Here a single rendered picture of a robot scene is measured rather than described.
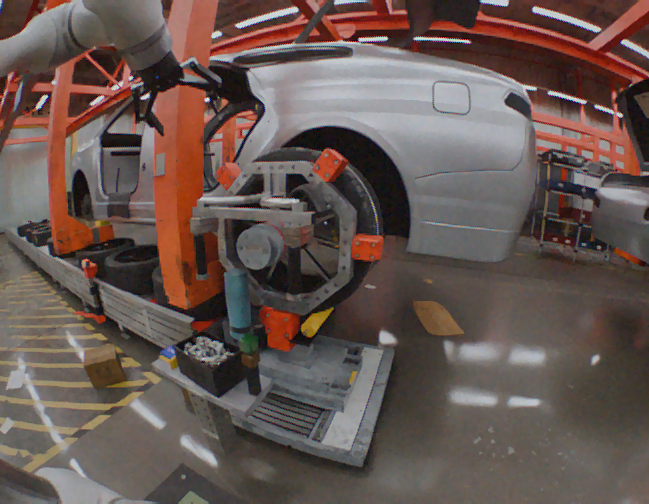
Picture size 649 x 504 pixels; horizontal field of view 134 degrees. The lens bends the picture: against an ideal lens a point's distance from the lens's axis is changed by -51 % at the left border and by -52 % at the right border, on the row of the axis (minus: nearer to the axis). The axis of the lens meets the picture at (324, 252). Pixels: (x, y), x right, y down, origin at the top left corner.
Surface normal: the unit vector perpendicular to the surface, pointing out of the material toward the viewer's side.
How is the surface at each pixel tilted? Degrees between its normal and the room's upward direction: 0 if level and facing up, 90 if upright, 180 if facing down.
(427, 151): 90
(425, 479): 0
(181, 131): 90
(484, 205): 90
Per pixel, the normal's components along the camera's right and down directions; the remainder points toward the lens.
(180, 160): 0.94, 0.11
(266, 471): 0.03, -0.96
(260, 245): -0.33, 0.25
